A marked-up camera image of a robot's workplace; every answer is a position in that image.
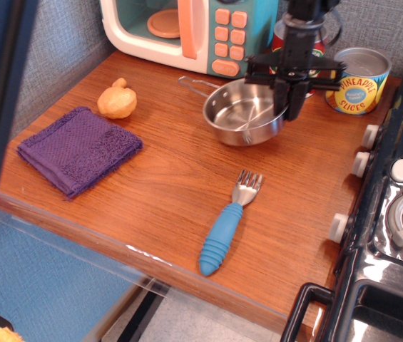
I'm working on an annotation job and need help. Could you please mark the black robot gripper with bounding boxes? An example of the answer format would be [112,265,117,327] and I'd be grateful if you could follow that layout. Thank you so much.
[245,14,346,121]

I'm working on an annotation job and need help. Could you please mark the stainless steel pan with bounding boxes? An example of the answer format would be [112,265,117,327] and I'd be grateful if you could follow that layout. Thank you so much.
[178,76,285,147]

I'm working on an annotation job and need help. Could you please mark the tomato sauce can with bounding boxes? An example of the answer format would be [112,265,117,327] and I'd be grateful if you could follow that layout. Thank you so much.
[269,20,328,98]

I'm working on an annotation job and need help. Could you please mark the pineapple slices can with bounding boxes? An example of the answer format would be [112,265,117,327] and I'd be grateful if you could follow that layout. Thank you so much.
[325,47,392,115]

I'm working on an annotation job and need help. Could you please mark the toy microwave teal and white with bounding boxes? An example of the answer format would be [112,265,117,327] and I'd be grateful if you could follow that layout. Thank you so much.
[100,1,279,78]

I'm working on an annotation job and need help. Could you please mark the white stove knob top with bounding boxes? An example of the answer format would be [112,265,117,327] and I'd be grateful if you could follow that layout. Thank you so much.
[362,125,379,150]

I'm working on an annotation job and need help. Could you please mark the white stove knob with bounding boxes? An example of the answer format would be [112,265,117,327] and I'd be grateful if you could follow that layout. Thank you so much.
[328,213,349,244]
[362,125,379,150]
[351,152,370,178]

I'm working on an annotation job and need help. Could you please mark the white stove knob middle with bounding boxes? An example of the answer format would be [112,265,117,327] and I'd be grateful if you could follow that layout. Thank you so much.
[351,152,370,178]

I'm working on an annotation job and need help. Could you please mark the white round stove button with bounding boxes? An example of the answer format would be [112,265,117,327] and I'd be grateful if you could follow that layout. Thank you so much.
[390,159,403,182]

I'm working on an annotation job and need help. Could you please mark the white stove knob bottom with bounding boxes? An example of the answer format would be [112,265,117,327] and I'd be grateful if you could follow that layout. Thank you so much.
[328,213,349,244]

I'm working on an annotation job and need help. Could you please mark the orange toy chicken piece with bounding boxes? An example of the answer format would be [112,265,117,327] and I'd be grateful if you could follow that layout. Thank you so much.
[97,78,138,119]

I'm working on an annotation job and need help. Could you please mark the black toy stove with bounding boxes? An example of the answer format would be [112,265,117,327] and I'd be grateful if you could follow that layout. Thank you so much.
[311,78,403,341]

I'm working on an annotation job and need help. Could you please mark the purple folded cloth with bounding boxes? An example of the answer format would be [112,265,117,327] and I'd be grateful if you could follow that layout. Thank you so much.
[17,107,143,199]

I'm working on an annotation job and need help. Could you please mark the orange object bottom left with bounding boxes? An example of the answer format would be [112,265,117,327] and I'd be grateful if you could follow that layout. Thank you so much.
[0,327,24,342]

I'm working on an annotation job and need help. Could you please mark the blue handled fork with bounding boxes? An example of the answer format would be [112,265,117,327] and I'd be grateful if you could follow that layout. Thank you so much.
[198,170,263,276]

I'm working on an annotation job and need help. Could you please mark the black oven door handle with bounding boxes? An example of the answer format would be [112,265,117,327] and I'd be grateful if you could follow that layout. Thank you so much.
[280,282,335,342]

